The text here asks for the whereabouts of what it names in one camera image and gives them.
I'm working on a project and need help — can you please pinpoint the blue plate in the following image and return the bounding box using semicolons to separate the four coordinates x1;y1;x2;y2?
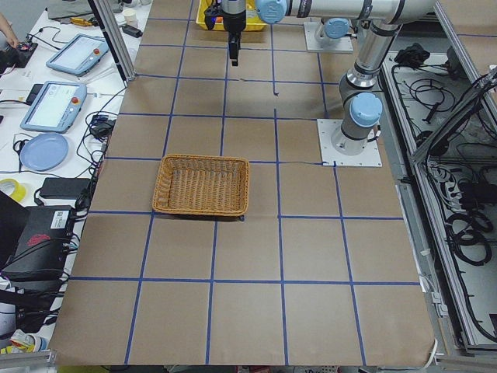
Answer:
19;133;69;171

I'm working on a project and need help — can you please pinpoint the upper teach pendant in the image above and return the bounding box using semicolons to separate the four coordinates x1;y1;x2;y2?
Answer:
46;33;109;77

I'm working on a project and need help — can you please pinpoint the yellow tape roll on desk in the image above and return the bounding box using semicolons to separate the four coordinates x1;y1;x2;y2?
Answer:
0;179;26;203

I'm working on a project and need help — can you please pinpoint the brown wicker basket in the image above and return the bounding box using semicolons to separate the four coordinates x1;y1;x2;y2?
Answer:
152;154;250;217

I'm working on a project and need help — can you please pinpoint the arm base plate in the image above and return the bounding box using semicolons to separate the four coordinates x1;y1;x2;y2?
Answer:
304;18;353;54
317;119;382;167

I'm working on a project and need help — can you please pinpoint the black computer box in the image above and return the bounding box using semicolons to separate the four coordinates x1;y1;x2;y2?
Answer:
1;202;77;281

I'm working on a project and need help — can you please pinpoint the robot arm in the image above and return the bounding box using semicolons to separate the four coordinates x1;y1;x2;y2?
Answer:
315;18;357;44
255;1;435;121

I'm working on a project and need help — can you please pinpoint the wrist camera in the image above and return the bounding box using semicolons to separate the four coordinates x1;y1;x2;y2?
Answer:
203;3;221;30

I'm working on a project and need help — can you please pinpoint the lower teach pendant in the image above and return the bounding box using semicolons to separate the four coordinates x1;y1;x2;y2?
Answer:
20;81;87;134

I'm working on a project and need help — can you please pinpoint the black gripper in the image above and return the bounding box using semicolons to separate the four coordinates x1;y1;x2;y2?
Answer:
221;0;246;67

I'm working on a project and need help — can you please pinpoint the black power adapter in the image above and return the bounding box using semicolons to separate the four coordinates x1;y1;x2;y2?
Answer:
39;177;90;200

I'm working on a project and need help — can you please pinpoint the aluminium frame post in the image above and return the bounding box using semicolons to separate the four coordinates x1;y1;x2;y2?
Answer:
88;0;136;82

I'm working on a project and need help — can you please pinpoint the teach pendant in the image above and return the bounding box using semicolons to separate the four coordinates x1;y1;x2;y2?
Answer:
20;81;87;134
46;33;109;77

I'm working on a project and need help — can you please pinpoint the yellow plastic basket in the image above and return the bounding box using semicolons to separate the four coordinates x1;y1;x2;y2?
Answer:
195;0;269;31

